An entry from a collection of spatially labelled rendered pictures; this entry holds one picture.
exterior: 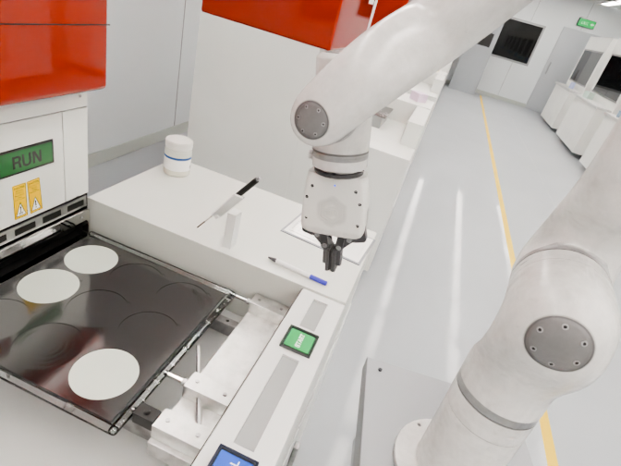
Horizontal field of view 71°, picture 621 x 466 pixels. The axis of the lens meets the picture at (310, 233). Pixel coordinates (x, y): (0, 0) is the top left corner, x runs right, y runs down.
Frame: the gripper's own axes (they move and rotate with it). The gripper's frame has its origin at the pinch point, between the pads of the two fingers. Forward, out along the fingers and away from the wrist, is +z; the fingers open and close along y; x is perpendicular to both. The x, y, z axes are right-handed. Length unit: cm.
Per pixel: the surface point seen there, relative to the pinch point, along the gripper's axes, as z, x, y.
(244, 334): 20.6, -0.6, -16.4
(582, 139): 130, 797, 237
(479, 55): 28, 1224, 55
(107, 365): 15.6, -20.8, -30.5
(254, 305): 18.0, 5.5, -17.1
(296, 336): 14.5, -4.4, -4.4
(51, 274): 11, -9, -53
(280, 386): 15.6, -15.2, -3.1
